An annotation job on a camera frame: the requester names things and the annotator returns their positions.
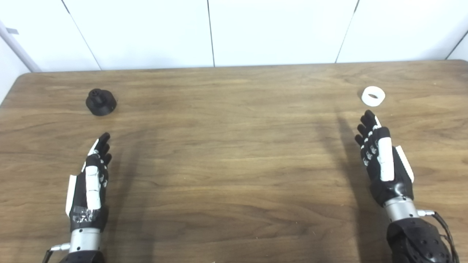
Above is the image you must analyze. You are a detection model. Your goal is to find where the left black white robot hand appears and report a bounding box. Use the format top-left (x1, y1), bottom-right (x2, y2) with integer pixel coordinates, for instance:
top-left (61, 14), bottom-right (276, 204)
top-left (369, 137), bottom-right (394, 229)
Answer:
top-left (65, 132), bottom-right (113, 233)

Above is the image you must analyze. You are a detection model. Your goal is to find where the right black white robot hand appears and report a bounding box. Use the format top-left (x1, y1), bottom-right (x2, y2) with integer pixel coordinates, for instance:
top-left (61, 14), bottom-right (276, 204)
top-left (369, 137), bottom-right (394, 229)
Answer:
top-left (354, 110), bottom-right (415, 208)

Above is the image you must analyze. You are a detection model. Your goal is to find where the white ring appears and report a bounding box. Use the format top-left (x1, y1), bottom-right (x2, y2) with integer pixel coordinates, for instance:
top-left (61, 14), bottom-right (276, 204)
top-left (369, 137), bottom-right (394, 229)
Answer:
top-left (361, 86), bottom-right (386, 107)

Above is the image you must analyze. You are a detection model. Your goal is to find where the round black part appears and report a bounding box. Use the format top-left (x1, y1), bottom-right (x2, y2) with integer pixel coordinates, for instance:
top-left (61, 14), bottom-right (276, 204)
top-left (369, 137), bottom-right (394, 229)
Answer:
top-left (86, 89), bottom-right (117, 117)

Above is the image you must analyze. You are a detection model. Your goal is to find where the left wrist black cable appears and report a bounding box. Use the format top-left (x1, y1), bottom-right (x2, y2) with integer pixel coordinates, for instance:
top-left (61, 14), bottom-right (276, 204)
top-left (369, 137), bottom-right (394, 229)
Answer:
top-left (42, 243), bottom-right (71, 263)

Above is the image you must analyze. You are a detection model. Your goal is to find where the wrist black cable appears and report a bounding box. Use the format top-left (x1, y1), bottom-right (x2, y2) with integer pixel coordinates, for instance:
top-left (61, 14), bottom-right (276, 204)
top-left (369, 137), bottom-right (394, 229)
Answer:
top-left (42, 243), bottom-right (71, 263)
top-left (418, 209), bottom-right (460, 263)

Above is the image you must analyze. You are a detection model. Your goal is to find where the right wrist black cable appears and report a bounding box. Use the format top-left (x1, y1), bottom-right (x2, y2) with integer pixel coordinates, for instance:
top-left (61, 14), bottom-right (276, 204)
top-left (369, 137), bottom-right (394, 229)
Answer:
top-left (418, 209), bottom-right (460, 263)

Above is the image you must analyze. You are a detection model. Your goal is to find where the grey wall corner post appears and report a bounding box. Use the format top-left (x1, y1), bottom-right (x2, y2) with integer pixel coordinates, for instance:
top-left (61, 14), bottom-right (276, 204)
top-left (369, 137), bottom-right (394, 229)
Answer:
top-left (0, 20), bottom-right (41, 73)

